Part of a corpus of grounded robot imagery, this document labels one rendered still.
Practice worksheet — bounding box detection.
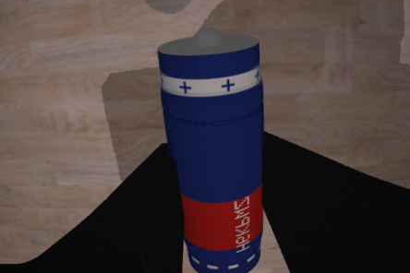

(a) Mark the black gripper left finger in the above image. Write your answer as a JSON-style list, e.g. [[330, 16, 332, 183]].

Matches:
[[0, 142, 186, 273]]

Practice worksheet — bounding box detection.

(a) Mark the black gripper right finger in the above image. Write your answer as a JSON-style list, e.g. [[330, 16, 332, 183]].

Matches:
[[261, 131, 410, 273]]

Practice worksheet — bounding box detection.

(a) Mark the blue and red battery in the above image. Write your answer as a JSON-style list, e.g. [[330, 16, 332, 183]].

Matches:
[[157, 29, 264, 273]]

